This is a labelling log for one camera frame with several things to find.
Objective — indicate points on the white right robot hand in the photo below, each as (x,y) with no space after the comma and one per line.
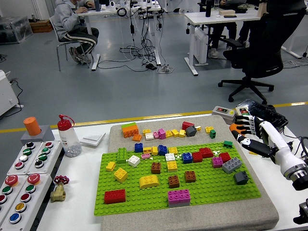
(281,149)

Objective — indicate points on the brown square toy brick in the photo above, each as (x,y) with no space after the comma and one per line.
(156,167)
(173,181)
(190,176)

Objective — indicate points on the dark grey toy brick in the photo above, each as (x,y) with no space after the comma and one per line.
(241,177)

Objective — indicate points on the long grey toy brick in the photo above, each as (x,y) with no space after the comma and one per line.
(232,165)

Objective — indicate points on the dark green toy brick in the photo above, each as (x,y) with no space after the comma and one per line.
(227,144)

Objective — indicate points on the red square toy brick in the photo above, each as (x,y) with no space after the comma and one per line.
(225,157)
(197,157)

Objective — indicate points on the pink square toy brick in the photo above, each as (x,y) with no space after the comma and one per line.
(161,133)
(217,162)

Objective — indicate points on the small dark green brick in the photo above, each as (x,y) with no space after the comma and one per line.
(212,133)

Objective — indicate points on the yellow square toy brick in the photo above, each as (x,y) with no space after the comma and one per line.
(172,166)
(209,129)
(175,132)
(173,150)
(169,134)
(146,132)
(182,133)
(120,174)

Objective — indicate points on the red sloped toy brick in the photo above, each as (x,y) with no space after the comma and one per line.
(187,124)
(206,152)

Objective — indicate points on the dark grey roof brick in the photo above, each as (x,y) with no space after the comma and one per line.
(191,131)

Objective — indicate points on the blue square toy brick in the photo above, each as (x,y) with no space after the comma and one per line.
(187,157)
(138,147)
(162,149)

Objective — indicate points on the white square toy brick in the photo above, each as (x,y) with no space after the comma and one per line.
(133,160)
(170,157)
(149,136)

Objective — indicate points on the long pink toy brick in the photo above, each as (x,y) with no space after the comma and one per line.
(179,195)

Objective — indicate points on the small pink toy brick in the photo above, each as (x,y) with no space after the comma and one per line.
(156,134)

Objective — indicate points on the narrow yellow toy brick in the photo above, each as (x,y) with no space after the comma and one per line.
(154,150)

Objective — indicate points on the flat yellow toy brick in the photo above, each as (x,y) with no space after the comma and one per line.
(147,150)

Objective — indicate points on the flat pink toy brick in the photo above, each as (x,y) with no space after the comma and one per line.
(145,156)

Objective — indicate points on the yellow arched toy brick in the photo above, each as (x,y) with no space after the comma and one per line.
(149,181)

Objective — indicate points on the small orange toy brick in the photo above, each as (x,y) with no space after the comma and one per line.
(137,137)

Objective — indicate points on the large orange toy brick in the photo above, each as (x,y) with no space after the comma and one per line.
(130,132)

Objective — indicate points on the green studded baseplate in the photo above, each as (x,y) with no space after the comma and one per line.
(134,192)

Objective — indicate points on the flat light green brick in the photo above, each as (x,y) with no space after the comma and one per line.
(128,125)

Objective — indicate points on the tall green toy brick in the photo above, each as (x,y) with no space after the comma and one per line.
(122,155)

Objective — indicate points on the small yellow toy brick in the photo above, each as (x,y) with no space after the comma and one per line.
(110,166)

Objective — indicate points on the long red toy brick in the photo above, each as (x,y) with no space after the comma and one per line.
(114,196)

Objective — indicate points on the black power adapter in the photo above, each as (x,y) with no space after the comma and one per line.
(291,145)

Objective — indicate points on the black device in plastic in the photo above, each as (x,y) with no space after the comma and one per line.
(262,111)

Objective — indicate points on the orange fruit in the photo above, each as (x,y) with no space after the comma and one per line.
(232,128)

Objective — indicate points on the small white yellow piece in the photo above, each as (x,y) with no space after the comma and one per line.
(198,128)

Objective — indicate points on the grey-brown foam mat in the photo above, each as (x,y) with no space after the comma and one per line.
(216,216)

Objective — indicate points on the white desk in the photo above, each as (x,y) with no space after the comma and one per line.
(216,20)
(108,12)
(292,52)

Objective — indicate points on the black office chair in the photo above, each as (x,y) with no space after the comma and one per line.
(269,48)

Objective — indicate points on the seated person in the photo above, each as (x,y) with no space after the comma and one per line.
(65,21)
(219,36)

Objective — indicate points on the white computer tower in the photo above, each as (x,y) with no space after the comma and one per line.
(201,48)

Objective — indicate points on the black phone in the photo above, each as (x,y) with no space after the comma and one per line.
(230,16)

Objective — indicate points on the wooden box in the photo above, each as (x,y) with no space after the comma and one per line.
(226,12)

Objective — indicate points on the black power strip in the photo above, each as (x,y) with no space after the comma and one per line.
(151,67)

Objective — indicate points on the black bottle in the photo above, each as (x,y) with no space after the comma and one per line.
(209,8)

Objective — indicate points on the clear bottle red cap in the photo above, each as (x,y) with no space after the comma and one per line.
(68,142)

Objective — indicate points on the brass valve red handwheel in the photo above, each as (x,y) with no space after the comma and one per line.
(57,193)

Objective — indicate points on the dark drinking bottle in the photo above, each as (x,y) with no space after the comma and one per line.
(97,6)

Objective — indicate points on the grey square block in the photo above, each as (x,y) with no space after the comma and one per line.
(45,137)

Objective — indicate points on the four-button control box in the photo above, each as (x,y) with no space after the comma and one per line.
(23,158)
(42,157)

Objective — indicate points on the orange cylinder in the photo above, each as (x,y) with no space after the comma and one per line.
(32,125)

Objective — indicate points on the emergency stop control box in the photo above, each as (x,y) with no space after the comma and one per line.
(7,190)
(25,197)

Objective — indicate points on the wooden crate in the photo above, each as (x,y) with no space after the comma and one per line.
(42,27)

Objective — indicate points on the white cabinet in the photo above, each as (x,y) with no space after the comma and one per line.
(6,93)

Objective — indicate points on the transparent storage box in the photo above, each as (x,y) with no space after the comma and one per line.
(14,30)

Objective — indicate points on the white two-button switch box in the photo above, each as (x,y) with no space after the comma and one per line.
(241,111)

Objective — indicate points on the grey two-button switch box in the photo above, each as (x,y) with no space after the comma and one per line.
(222,113)

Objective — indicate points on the white wall switch plate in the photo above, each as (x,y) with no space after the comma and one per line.
(92,139)

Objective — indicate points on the metal frame chair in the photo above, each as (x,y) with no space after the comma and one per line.
(69,42)

